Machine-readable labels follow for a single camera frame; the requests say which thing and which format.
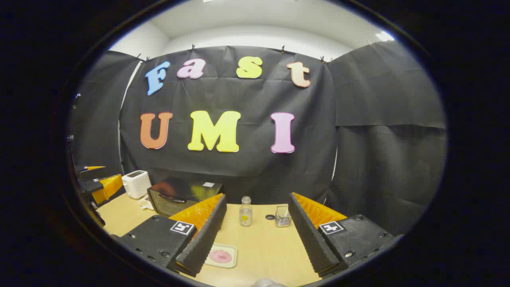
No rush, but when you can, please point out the clear bottle with yellow label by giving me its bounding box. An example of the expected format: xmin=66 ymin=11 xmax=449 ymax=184
xmin=239 ymin=196 xmax=253 ymax=227

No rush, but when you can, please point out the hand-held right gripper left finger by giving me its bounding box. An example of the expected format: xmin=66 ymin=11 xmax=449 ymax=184
xmin=120 ymin=193 xmax=228 ymax=277

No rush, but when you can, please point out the pink meat slice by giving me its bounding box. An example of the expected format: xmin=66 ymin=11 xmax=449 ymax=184
xmin=209 ymin=250 xmax=233 ymax=263

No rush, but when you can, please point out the black electric oven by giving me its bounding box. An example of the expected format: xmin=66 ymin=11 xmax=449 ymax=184
xmin=147 ymin=177 xmax=224 ymax=218

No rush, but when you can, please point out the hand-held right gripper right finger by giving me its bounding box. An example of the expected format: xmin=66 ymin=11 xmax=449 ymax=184
xmin=288 ymin=193 xmax=395 ymax=279

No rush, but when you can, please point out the metal wire utensil holder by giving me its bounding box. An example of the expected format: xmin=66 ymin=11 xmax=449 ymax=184
xmin=275 ymin=204 xmax=292 ymax=228

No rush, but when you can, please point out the white square plate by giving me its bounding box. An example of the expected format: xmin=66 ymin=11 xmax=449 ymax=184
xmin=204 ymin=243 xmax=238 ymax=269

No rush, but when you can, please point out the white toaster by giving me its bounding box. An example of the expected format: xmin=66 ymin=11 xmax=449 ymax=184
xmin=122 ymin=170 xmax=152 ymax=199

